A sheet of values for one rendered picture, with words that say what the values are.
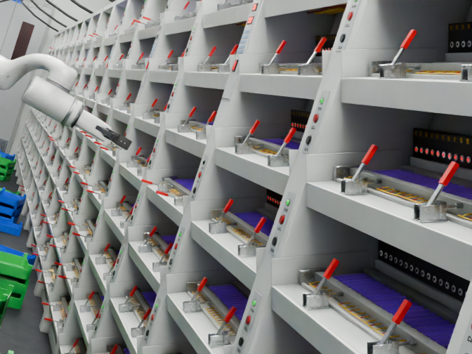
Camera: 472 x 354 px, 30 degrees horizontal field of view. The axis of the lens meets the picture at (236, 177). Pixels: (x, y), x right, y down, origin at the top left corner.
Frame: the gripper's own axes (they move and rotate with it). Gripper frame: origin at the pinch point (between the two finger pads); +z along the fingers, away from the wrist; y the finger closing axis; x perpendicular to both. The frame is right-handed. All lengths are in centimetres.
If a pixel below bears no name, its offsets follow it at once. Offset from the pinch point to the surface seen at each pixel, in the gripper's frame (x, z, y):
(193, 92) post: 26.1, 17.1, -30.3
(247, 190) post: 5.4, 28.4, 39.7
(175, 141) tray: 8.4, 16.5, -12.5
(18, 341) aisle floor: -104, 28, -146
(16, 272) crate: -87, 19, -201
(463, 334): 1, 17, 172
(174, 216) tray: -11.0, 20.5, 17.6
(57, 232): -64, 32, -240
